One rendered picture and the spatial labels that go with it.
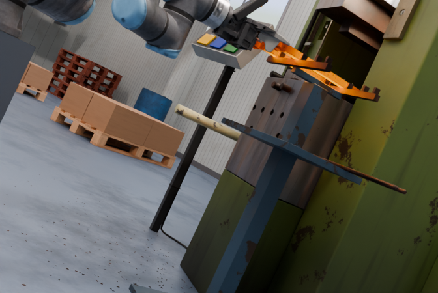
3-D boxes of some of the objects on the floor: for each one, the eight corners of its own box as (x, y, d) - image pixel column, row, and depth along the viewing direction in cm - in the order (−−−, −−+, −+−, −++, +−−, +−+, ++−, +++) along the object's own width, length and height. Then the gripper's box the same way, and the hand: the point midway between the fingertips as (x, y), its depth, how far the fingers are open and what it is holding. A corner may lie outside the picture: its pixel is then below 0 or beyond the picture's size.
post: (150, 230, 251) (240, 39, 252) (148, 228, 254) (236, 39, 255) (157, 232, 252) (246, 43, 253) (156, 230, 256) (243, 43, 257)
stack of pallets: (105, 118, 863) (124, 77, 864) (69, 104, 807) (90, 60, 808) (75, 101, 936) (92, 63, 937) (40, 87, 880) (59, 47, 881)
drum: (158, 148, 757) (180, 103, 758) (135, 139, 719) (156, 92, 720) (139, 137, 793) (159, 94, 793) (115, 128, 755) (136, 83, 755)
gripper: (198, 30, 144) (249, 60, 154) (231, 33, 127) (285, 66, 137) (210, 4, 144) (261, 35, 154) (244, 3, 127) (298, 38, 137)
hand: (276, 41), depth 146 cm, fingers open, 14 cm apart
